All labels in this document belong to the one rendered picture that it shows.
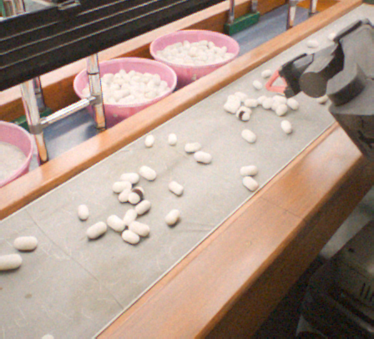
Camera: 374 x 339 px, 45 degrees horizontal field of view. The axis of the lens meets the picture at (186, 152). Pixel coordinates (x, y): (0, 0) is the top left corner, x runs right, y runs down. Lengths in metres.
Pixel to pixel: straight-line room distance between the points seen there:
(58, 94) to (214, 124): 0.44
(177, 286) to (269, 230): 0.19
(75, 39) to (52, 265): 0.35
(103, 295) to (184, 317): 0.14
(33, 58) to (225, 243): 0.40
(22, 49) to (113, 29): 0.14
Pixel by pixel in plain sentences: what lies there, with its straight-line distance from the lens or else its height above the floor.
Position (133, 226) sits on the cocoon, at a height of 0.76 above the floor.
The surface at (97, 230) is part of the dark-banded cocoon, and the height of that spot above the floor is 0.76.
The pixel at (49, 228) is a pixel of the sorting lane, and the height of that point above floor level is 0.74.
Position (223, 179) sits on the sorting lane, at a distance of 0.90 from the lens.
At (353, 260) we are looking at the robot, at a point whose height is 0.47.
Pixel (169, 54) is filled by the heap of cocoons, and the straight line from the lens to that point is 1.40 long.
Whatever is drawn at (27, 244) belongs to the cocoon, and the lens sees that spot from 0.79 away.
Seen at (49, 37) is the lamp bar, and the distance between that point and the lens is 0.64.
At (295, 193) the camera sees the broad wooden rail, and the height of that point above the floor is 0.76.
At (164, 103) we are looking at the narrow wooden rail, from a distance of 1.09.
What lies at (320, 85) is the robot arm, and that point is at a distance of 0.88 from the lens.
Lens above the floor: 1.31
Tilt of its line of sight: 36 degrees down
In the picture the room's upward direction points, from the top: straight up
